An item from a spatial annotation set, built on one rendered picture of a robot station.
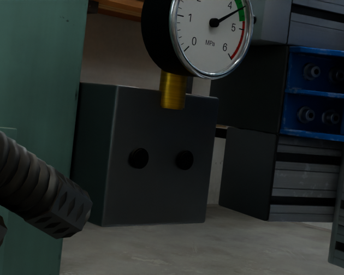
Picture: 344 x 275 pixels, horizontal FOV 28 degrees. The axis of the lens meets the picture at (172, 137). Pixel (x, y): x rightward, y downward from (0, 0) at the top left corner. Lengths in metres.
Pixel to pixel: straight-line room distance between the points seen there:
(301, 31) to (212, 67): 0.33
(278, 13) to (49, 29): 0.34
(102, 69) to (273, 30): 2.88
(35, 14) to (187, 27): 0.08
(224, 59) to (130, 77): 3.27
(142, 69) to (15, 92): 3.33
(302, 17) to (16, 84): 0.39
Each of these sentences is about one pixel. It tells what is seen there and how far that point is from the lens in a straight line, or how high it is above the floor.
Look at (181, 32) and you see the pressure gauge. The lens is 0.37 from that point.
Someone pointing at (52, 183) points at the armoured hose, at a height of 0.58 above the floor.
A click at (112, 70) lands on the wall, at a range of 3.58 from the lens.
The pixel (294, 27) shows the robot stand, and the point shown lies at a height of 0.70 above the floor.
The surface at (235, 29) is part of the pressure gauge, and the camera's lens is 0.40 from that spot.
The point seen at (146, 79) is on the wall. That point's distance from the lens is 3.74.
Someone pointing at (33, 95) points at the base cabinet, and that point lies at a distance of 0.39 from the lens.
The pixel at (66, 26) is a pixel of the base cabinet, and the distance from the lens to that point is 0.40.
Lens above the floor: 0.61
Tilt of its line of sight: 3 degrees down
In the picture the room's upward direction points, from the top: 6 degrees clockwise
